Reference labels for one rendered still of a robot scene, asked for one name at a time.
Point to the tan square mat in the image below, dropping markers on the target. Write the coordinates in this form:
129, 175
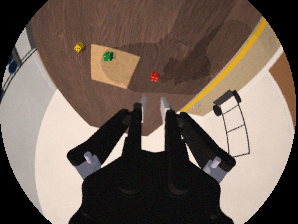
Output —
116, 72

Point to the red die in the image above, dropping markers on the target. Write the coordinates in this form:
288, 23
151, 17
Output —
154, 77

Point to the yellow die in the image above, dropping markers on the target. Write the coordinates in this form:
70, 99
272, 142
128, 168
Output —
79, 46

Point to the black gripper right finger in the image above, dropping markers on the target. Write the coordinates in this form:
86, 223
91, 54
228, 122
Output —
209, 156

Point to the green die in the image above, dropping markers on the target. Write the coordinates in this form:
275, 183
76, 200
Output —
108, 56

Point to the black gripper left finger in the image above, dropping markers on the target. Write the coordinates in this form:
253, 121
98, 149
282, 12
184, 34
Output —
90, 155

